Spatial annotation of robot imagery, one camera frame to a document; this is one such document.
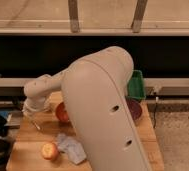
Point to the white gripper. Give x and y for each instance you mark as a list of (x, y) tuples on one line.
[(31, 107)]

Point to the silver fork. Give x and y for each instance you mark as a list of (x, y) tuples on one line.
[(35, 124)]

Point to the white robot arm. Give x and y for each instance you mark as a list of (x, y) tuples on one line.
[(94, 89)]

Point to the red bowl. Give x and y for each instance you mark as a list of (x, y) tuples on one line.
[(61, 113)]

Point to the purple bowl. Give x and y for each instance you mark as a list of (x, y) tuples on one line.
[(135, 109)]

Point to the orange apple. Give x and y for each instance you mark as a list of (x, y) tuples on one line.
[(49, 151)]

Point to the grey blue cloth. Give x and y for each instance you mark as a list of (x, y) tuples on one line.
[(71, 147)]

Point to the green tray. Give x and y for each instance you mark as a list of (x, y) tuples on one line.
[(136, 89)]

